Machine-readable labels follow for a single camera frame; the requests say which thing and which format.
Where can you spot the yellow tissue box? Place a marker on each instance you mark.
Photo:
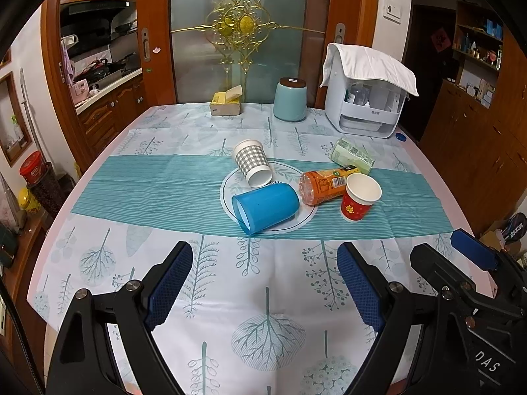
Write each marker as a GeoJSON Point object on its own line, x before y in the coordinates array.
{"type": "Point", "coordinates": [227, 103]}

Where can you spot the red round tin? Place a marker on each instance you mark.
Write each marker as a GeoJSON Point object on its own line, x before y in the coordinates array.
{"type": "Point", "coordinates": [33, 168]}

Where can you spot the blue plastic cup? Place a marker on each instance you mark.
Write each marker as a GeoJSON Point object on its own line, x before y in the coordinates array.
{"type": "Point", "coordinates": [265, 207]}

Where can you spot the white countertop appliance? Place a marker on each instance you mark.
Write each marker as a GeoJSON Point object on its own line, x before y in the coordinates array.
{"type": "Point", "coordinates": [370, 108]}

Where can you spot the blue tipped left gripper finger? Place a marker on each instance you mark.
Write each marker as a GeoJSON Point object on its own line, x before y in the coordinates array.
{"type": "Point", "coordinates": [481, 255]}

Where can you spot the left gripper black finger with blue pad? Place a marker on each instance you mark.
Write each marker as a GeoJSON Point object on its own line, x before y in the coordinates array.
{"type": "Point", "coordinates": [83, 361]}
{"type": "Point", "coordinates": [391, 310]}

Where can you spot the tree print tablecloth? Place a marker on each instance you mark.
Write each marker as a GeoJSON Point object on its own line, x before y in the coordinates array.
{"type": "Point", "coordinates": [268, 314]}

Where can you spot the white cloth on appliance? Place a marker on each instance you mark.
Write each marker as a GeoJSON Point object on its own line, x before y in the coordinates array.
{"type": "Point", "coordinates": [364, 63]}

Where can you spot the orange plastic bottle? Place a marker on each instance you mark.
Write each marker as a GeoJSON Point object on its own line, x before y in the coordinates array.
{"type": "Point", "coordinates": [316, 187]}

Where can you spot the round white placemat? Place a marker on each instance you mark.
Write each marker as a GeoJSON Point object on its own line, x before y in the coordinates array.
{"type": "Point", "coordinates": [283, 171]}

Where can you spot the wooden kitchen counter cabinet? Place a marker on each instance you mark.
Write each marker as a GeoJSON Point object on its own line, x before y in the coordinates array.
{"type": "Point", "coordinates": [112, 111]}

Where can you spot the frosted glass door gold ornament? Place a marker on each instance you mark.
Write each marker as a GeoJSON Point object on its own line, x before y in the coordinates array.
{"type": "Point", "coordinates": [221, 44]}

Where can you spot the red white paper cup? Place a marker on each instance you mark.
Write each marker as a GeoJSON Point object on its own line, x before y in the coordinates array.
{"type": "Point", "coordinates": [362, 192]}

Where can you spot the light blue canister brown lid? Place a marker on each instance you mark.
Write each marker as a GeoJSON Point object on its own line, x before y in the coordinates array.
{"type": "Point", "coordinates": [290, 100]}

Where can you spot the white wall switch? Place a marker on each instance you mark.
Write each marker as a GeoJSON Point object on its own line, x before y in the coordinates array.
{"type": "Point", "coordinates": [392, 11]}

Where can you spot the grey checked paper cup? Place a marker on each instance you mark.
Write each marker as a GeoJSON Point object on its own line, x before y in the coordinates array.
{"type": "Point", "coordinates": [252, 161]}

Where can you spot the blue bottle cap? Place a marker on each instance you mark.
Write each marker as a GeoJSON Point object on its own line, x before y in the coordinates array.
{"type": "Point", "coordinates": [400, 136]}

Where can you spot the wooden shelf cabinet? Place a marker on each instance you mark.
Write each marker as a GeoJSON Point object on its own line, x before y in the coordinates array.
{"type": "Point", "coordinates": [476, 134]}

